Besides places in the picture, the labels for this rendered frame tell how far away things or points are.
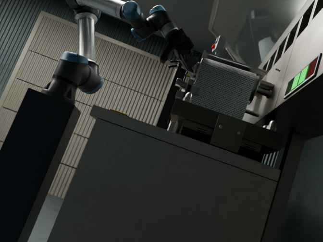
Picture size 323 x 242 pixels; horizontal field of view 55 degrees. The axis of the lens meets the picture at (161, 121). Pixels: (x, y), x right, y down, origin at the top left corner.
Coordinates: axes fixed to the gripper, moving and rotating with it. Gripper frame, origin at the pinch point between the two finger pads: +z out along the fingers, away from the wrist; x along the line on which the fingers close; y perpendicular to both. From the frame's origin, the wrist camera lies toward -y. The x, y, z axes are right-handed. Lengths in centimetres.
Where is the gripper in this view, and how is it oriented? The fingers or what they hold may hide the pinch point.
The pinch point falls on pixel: (190, 71)
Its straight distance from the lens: 146.0
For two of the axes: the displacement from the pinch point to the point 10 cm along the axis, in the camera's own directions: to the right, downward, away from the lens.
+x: 0.4, 1.9, 9.8
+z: 5.0, 8.5, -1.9
